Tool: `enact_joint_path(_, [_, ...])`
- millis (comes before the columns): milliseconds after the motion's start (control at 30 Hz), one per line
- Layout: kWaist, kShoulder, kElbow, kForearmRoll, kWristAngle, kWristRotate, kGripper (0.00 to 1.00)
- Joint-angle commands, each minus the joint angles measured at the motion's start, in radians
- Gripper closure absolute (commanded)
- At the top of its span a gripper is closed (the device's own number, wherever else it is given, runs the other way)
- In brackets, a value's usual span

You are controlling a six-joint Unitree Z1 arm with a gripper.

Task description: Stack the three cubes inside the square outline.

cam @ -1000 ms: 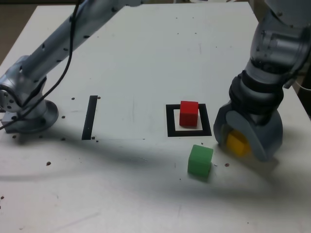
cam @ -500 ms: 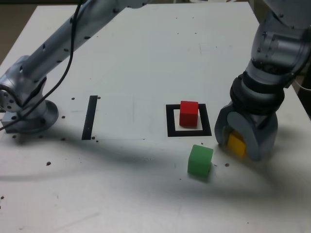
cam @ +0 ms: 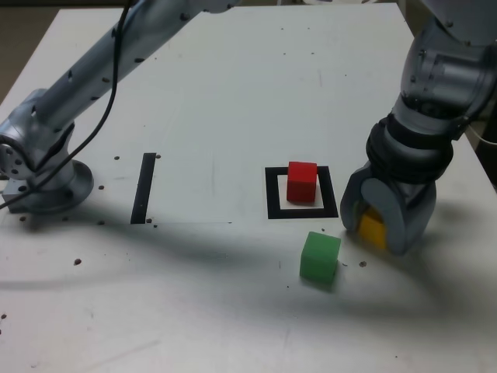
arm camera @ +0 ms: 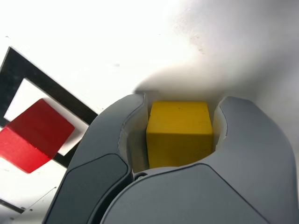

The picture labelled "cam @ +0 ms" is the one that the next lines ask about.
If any red cube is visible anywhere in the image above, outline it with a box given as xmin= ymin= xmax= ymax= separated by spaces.
xmin=286 ymin=161 xmax=319 ymax=205

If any green cube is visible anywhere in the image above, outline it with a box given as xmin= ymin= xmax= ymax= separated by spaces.
xmin=299 ymin=231 xmax=342 ymax=288

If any yellow cube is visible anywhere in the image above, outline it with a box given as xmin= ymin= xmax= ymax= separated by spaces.
xmin=356 ymin=205 xmax=388 ymax=249

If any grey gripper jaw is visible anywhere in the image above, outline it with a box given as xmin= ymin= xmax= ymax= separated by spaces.
xmin=339 ymin=165 xmax=374 ymax=232
xmin=360 ymin=176 xmax=439 ymax=256

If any black tape square outline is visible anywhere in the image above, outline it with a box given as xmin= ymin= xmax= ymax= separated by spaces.
xmin=264 ymin=166 xmax=339 ymax=221

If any black tape strip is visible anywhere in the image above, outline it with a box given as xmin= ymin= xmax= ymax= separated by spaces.
xmin=130 ymin=152 xmax=157 ymax=225

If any white background cable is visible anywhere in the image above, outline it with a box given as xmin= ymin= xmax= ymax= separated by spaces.
xmin=471 ymin=124 xmax=497 ymax=145

